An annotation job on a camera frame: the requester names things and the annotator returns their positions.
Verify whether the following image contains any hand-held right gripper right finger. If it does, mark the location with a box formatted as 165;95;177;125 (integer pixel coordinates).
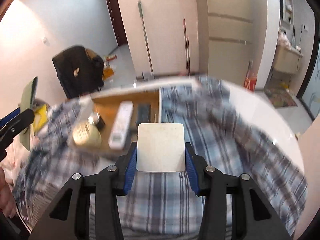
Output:
184;142;292;240

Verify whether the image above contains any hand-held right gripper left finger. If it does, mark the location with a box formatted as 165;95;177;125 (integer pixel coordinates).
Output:
29;141;138;240

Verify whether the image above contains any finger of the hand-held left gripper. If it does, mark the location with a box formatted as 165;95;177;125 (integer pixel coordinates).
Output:
0;109;35;162
0;107;22;128

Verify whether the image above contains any green card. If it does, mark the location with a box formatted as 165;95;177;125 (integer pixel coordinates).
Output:
19;76;38;152

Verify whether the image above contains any white square tile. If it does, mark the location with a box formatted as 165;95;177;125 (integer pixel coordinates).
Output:
136;123;187;173

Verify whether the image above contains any white remote control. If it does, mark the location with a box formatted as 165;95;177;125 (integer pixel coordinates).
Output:
109;101;134;150

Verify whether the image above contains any grey box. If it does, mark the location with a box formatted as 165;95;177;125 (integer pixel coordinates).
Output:
136;102;152;125

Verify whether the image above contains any shallow cardboard box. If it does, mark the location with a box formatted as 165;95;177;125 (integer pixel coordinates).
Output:
67;90;162;155

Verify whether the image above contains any person's left hand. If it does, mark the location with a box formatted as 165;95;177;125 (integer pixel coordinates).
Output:
0;166;16;218

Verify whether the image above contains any yellow bag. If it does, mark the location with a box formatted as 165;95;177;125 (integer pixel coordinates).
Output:
31;104;48;133

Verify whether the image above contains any white plastic bag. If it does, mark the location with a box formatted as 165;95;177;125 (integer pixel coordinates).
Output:
4;130;33;183

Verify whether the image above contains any blue plaid blanket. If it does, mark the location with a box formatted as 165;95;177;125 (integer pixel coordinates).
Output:
14;76;309;240

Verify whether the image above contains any small black box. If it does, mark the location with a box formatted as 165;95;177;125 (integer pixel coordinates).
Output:
87;112;105;130

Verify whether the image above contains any round cream tin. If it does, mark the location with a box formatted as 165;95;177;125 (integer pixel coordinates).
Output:
72;121;102;147

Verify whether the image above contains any black bag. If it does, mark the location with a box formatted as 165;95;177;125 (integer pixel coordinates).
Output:
52;45;104;99

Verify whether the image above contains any orange bag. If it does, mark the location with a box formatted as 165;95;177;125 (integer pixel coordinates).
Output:
102;54;117;81

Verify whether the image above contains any red paper bag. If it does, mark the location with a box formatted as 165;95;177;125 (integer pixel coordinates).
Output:
244;60;258;91

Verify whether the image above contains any patterned floor mat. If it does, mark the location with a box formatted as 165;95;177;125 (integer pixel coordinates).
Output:
264;87;298;108

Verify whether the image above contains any red stick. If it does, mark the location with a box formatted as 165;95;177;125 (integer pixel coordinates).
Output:
183;17;191;76

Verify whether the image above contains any brown door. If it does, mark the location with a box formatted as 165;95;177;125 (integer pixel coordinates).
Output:
105;0;129;47

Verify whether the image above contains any cream counter cabinet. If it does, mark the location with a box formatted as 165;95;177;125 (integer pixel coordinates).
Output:
272;42;303;75

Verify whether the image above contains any dark-framed glass door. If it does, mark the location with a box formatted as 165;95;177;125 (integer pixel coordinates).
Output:
297;30;320;120

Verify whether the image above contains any white wardrobe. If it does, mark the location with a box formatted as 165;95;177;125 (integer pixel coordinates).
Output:
205;0;268;80

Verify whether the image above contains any wall shelf niche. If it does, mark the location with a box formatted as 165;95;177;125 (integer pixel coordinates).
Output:
282;0;295;25

